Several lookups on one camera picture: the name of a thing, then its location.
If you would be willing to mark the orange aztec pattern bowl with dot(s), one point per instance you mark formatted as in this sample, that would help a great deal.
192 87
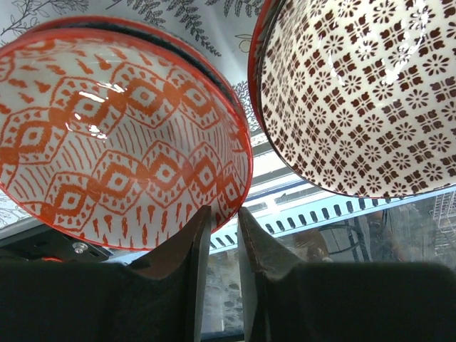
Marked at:
117 141

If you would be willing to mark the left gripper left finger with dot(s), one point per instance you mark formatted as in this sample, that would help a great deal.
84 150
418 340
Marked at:
158 297

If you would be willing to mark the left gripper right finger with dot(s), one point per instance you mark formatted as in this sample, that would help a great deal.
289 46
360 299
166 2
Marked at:
288 299

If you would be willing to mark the left stack lower bowls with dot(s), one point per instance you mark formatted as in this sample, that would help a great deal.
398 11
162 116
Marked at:
152 34

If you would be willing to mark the brown floral grid bowl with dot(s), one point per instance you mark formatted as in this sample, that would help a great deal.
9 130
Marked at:
358 97

